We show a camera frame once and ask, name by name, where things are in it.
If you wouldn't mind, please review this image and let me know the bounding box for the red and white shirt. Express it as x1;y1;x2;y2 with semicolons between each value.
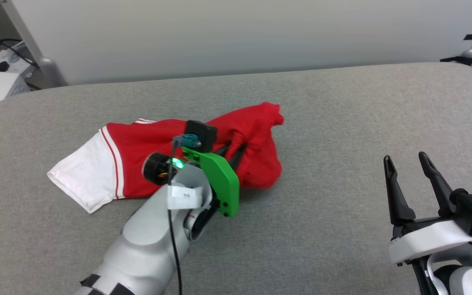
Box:
47;102;285;214

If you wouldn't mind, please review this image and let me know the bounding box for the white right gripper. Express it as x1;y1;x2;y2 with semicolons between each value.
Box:
383;151;472;268

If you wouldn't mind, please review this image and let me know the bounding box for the teal left cable connector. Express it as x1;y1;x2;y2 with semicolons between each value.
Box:
173;134;202;149

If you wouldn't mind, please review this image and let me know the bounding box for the grey metal frame leg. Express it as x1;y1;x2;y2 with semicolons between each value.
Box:
0;0;68;88

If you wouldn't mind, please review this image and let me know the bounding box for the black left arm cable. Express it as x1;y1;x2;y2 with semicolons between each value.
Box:
166;156;184;295

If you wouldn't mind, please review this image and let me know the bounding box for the black cylindrical left gripper motor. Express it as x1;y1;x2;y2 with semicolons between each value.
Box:
142;152;172;183

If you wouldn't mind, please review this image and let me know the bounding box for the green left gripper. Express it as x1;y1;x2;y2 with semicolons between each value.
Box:
182;130;248;218

